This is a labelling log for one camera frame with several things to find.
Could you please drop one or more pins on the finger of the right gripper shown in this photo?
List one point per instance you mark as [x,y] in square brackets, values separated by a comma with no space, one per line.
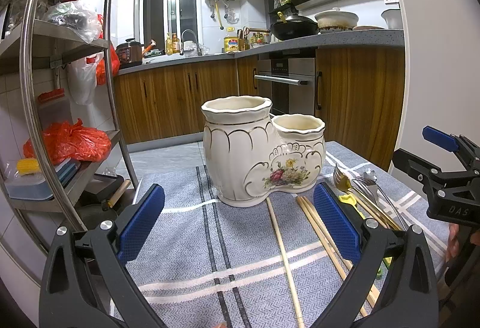
[440,139]

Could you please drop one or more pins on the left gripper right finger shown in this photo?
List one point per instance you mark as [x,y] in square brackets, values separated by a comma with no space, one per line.
[409,295]

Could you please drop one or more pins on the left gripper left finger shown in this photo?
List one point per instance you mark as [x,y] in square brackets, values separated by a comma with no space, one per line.
[68,297]

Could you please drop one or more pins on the silver fork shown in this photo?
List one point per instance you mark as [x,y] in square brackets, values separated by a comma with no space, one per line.
[369,194]

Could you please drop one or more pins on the yellow plastic spoon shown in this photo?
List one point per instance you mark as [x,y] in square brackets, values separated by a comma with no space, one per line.
[351,200]

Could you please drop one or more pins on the gold fork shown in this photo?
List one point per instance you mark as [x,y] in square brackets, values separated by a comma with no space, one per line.
[344,184]

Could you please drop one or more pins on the silver flower spoon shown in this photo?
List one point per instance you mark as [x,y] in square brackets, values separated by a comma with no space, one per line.
[370,179]

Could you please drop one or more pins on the kitchen faucet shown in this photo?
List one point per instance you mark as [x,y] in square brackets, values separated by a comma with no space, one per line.
[189,44]

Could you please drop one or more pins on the person right hand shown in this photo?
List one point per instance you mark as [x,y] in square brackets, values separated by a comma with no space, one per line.
[453,245]

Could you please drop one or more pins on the wooden base cabinets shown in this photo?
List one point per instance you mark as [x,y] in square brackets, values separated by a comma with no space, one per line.
[356,91]

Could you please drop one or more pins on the grey striped table cloth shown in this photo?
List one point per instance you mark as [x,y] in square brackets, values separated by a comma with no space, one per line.
[205,263]

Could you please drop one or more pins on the white bowl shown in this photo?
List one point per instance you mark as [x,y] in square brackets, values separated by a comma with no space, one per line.
[393,19]

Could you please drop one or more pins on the white ceramic pot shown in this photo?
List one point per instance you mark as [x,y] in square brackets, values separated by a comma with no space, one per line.
[336,20]

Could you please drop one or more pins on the red plastic bag lower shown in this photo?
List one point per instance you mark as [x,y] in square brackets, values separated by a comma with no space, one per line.
[84,144]

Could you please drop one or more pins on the built-in oven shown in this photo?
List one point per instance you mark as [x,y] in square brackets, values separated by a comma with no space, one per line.
[288,79]

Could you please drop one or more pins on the black wok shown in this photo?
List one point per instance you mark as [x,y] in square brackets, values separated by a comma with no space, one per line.
[293,26]

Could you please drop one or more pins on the white ceramic utensil holder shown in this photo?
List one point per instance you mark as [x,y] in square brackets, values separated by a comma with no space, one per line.
[251,154]

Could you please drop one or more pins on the yellow oil bottle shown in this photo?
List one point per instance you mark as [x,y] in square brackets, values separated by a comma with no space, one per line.
[231,44]

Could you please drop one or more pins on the rice cooker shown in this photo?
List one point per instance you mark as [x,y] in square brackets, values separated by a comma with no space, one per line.
[130,53]

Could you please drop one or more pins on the clear plastic bag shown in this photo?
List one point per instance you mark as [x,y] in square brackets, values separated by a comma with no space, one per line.
[73,15]

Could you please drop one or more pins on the window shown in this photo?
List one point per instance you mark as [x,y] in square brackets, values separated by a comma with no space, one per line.
[163,22]

